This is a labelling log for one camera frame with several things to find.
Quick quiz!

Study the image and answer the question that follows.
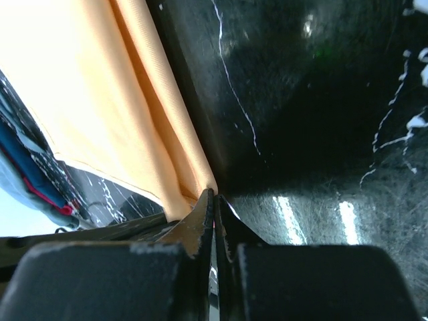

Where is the peach cloth napkin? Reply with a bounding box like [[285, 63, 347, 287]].
[[1, 1, 217, 221]]

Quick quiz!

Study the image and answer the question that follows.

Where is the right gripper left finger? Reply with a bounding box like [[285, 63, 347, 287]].
[[153, 189, 213, 320]]

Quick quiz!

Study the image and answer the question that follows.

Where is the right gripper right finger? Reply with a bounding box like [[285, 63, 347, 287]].
[[214, 195, 268, 320]]

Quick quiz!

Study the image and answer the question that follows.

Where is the blue grey folded napkin stack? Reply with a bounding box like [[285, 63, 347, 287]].
[[1, 121, 80, 229]]

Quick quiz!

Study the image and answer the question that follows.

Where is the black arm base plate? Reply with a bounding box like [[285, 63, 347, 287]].
[[1, 213, 178, 269]]

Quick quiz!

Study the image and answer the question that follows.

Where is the black marble pattern mat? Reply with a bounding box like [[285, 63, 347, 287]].
[[0, 0, 428, 302]]

